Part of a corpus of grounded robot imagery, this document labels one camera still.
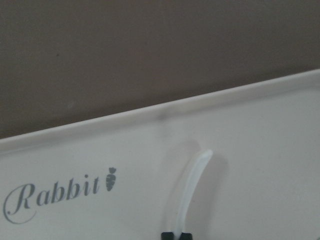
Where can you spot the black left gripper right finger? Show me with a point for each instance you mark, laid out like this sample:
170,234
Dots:
186,236

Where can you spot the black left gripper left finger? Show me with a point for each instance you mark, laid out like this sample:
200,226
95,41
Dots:
167,236

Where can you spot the white ceramic spoon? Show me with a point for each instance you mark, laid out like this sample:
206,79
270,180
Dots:
193,174

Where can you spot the white rectangular tray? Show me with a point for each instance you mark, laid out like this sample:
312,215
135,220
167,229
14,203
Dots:
119,177

